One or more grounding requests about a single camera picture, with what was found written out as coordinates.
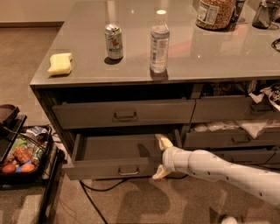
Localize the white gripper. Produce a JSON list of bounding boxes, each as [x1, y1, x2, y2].
[[152, 134, 190, 180]]

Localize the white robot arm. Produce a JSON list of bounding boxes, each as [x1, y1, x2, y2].
[[152, 134, 280, 207]]

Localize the grey drawer cabinet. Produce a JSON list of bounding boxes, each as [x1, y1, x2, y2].
[[29, 0, 280, 177]]

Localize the plastic bags in drawer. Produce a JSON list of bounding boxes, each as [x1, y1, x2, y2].
[[193, 119, 280, 138]]

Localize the clear water bottle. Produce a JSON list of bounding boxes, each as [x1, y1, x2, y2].
[[150, 10, 170, 74]]

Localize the black white patterned bag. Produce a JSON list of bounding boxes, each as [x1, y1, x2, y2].
[[248, 83, 280, 111]]

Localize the green soda can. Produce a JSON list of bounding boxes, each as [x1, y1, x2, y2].
[[105, 24, 123, 60]]

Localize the black basket of groceries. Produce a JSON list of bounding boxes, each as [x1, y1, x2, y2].
[[0, 126, 53, 185]]

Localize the yellow sponge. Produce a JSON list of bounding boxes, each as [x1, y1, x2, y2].
[[47, 52, 73, 76]]

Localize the large snack jar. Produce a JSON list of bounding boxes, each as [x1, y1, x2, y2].
[[196, 0, 235, 31]]

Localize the dark pepper mill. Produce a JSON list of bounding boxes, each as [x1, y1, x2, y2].
[[231, 0, 246, 23]]

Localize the dark glass container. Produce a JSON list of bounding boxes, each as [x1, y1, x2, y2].
[[252, 0, 280, 29]]

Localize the black floor cable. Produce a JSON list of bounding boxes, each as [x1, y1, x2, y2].
[[78, 174, 187, 224]]

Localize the black cart frame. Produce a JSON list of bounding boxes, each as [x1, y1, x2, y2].
[[0, 104, 65, 224]]

